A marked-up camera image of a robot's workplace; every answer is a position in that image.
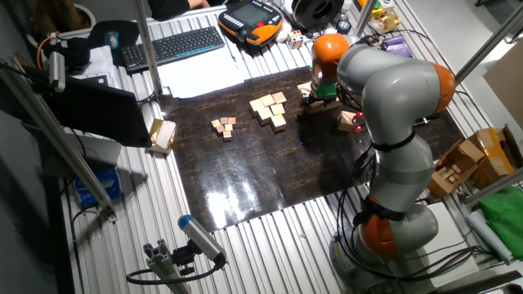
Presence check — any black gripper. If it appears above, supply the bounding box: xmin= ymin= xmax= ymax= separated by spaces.
xmin=302 ymin=90 xmax=343 ymax=108

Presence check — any forearm in black sleeve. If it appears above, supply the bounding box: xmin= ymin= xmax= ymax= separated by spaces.
xmin=146 ymin=0 xmax=193 ymax=22

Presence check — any white paper stack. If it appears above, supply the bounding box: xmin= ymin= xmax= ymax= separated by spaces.
xmin=71 ymin=44 xmax=120 ymax=89

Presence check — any green flange adapter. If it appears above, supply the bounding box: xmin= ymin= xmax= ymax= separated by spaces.
xmin=313 ymin=79 xmax=338 ymax=100

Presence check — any colourful puzzle cube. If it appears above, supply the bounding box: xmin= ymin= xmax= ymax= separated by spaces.
xmin=286 ymin=29 xmax=306 ymax=51

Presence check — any black filament spool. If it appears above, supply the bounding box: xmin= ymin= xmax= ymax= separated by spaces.
xmin=291 ymin=0 xmax=346 ymax=32

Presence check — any purple plastic bag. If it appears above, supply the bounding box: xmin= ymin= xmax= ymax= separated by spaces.
xmin=381 ymin=34 xmax=414 ymax=59

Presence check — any black marble pattern mat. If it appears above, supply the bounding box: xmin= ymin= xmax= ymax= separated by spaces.
xmin=157 ymin=65 xmax=467 ymax=234

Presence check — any gold metal object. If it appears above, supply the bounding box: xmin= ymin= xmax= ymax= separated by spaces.
xmin=369 ymin=10 xmax=404 ymax=36

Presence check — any orange black teach pendant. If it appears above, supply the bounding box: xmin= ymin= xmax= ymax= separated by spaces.
xmin=217 ymin=0 xmax=284 ymax=47

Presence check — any large white paper sheet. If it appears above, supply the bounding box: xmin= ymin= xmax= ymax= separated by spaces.
xmin=157 ymin=47 xmax=251 ymax=100

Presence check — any open cardboard box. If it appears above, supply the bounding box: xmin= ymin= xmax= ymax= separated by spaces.
xmin=427 ymin=138 xmax=486 ymax=200

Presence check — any black computer keyboard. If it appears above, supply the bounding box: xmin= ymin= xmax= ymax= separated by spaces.
xmin=119 ymin=26 xmax=226 ymax=75

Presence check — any gold white small box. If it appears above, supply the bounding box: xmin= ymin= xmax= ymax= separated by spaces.
xmin=146 ymin=118 xmax=178 ymax=156

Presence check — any cardboard box yellow tape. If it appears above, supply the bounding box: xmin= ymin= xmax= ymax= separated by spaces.
xmin=468 ymin=124 xmax=523 ymax=189

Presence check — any flat cardboard sheet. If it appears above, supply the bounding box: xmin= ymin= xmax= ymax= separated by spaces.
xmin=483 ymin=51 xmax=523 ymax=123

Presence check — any black mouse pad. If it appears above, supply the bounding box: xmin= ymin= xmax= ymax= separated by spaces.
xmin=87 ymin=20 xmax=141 ymax=56

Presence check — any white paper roll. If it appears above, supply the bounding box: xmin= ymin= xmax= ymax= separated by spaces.
xmin=465 ymin=209 xmax=515 ymax=265

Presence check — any green cloth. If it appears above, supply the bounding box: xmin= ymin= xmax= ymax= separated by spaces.
xmin=477 ymin=185 xmax=523 ymax=261

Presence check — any grey computer mouse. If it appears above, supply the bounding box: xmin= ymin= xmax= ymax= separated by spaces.
xmin=103 ymin=30 xmax=121 ymax=51

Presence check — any black laptop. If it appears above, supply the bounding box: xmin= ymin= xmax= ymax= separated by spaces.
xmin=38 ymin=76 xmax=153 ymax=149

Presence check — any grey laptop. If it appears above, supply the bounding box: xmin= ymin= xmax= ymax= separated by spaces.
xmin=65 ymin=132 xmax=123 ymax=168

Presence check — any short aluminium profile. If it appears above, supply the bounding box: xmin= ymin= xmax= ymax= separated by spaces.
xmin=142 ymin=238 xmax=193 ymax=294

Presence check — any blue tissue pack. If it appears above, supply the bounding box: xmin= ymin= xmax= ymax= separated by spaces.
xmin=74 ymin=167 xmax=123 ymax=208

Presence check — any black metal bar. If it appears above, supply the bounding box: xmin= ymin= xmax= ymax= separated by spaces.
xmin=432 ymin=269 xmax=523 ymax=294

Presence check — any white round pot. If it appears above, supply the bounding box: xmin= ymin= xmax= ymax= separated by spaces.
xmin=24 ymin=2 xmax=97 ymax=50

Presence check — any black cloth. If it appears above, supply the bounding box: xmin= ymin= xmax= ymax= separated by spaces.
xmin=42 ymin=36 xmax=92 ymax=69

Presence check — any aluminium frame beam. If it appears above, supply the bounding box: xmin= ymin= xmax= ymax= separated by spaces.
xmin=133 ymin=0 xmax=165 ymax=98
xmin=463 ymin=166 xmax=523 ymax=208
xmin=353 ymin=0 xmax=379 ymax=38
xmin=452 ymin=2 xmax=523 ymax=87
xmin=0 ymin=56 xmax=118 ymax=224

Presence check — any silver camera blue cap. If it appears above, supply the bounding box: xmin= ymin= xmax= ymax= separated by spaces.
xmin=177 ymin=214 xmax=228 ymax=265

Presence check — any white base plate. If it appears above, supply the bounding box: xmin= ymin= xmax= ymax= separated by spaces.
xmin=422 ymin=202 xmax=480 ymax=289

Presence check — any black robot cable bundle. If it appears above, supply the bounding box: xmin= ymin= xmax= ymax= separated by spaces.
xmin=335 ymin=187 xmax=495 ymax=285

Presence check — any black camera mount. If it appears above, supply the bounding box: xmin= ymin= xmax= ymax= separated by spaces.
xmin=171 ymin=240 xmax=197 ymax=277

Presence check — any black camera cable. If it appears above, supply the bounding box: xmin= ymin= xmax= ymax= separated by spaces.
xmin=125 ymin=255 xmax=226 ymax=286

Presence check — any silver depth camera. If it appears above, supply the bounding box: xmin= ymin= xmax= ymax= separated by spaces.
xmin=47 ymin=51 xmax=67 ymax=94

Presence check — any orange camera cable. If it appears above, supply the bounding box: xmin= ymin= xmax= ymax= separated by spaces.
xmin=35 ymin=32 xmax=58 ymax=71

